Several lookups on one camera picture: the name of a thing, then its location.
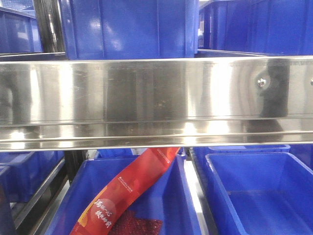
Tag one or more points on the rail screw right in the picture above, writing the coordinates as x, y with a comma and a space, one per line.
261, 82

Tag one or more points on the blue bin upper shelf right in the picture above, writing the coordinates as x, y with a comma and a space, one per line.
262, 26

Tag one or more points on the red snack package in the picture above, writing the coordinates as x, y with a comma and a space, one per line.
109, 204

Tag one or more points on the stainless steel shelf front rail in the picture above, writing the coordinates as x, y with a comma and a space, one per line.
50, 105

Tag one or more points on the blue bin lower shelf right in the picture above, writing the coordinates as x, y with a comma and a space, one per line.
257, 193

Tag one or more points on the blue bin upper shelf left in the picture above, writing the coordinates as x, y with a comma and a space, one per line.
19, 32

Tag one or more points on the blue bin lower shelf left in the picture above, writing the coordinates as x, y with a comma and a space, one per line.
29, 182

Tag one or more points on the blue bin upper shelf centre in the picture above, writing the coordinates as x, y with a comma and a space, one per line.
129, 29

